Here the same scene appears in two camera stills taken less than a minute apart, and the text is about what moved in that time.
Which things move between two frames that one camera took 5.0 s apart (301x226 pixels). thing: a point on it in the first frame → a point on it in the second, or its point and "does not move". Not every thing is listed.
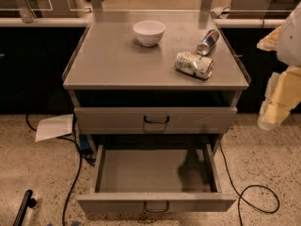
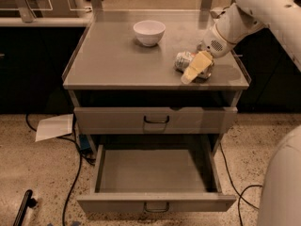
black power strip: x=27 y=201 does not move
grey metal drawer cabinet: x=153 y=79 does not move
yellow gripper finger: x=286 y=96 → x=201 y=60
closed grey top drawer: x=151 y=121 does not move
